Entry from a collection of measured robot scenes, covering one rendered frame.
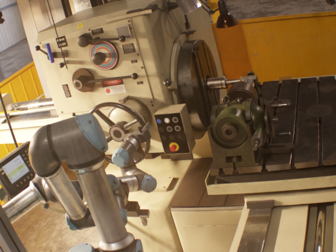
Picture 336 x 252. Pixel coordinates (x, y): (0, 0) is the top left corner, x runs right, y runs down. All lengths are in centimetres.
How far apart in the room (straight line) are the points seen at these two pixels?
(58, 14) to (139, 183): 178
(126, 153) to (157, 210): 98
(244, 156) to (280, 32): 252
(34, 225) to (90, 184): 310
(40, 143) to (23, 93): 425
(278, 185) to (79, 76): 125
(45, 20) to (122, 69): 118
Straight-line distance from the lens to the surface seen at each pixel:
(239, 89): 237
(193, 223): 273
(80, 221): 143
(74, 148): 112
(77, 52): 236
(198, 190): 278
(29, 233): 415
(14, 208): 173
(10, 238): 118
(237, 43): 458
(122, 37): 213
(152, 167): 323
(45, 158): 115
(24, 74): 543
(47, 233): 402
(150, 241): 299
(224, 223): 267
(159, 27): 226
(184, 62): 234
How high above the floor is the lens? 215
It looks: 23 degrees down
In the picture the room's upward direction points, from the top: 16 degrees counter-clockwise
